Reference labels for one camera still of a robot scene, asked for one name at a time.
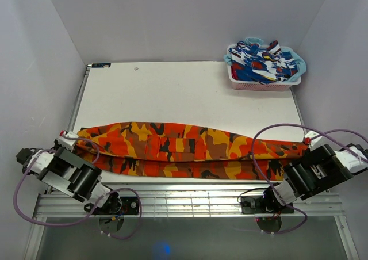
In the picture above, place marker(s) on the orange camouflage trousers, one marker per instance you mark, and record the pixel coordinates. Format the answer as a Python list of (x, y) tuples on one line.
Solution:
[(184, 151)]

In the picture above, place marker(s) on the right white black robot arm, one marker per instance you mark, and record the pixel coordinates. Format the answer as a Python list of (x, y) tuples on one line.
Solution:
[(315, 172)]

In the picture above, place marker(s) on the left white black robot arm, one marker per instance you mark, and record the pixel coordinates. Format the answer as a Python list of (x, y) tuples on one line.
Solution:
[(71, 175)]

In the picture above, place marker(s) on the blue label sticker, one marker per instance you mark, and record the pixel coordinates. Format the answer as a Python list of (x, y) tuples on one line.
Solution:
[(101, 65)]

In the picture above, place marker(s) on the light blue garment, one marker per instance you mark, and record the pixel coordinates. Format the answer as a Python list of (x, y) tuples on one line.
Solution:
[(300, 64)]

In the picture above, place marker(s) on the aluminium frame rail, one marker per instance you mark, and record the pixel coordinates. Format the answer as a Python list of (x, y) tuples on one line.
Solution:
[(184, 200)]

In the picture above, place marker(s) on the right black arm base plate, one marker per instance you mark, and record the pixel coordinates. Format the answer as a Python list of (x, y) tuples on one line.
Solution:
[(261, 205)]

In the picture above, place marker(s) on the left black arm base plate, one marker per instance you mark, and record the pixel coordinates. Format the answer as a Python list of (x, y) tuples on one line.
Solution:
[(129, 205)]

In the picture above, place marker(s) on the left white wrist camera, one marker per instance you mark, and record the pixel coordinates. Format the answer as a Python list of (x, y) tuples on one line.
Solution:
[(67, 140)]

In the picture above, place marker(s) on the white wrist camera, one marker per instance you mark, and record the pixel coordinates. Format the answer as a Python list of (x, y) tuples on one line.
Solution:
[(67, 140), (312, 139)]

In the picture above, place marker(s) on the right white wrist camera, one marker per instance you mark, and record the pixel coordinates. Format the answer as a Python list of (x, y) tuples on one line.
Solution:
[(312, 139)]

